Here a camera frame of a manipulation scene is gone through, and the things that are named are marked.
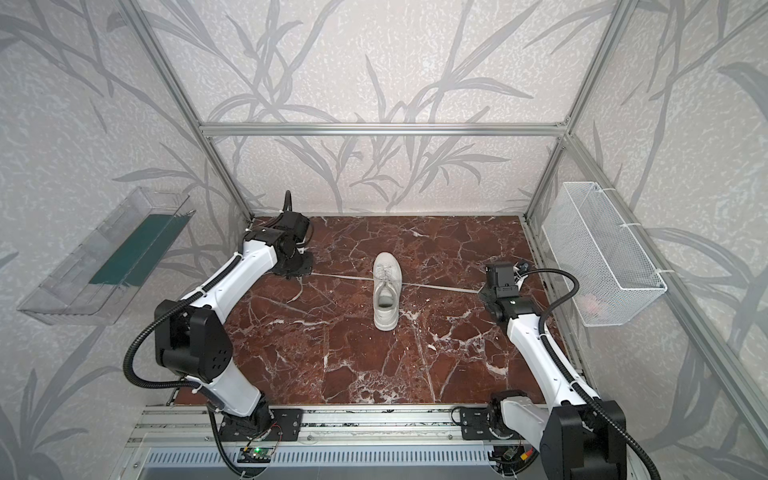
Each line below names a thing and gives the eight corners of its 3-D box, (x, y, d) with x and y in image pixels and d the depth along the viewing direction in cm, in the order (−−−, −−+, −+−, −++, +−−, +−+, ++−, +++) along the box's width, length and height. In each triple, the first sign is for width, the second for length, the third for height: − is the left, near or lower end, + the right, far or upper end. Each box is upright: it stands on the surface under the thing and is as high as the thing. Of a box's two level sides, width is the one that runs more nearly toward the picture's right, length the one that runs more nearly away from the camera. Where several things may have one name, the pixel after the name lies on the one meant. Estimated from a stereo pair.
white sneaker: (372, 331, 92) (369, 316, 84) (377, 259, 110) (375, 241, 101) (402, 331, 92) (402, 316, 84) (402, 259, 110) (402, 241, 101)
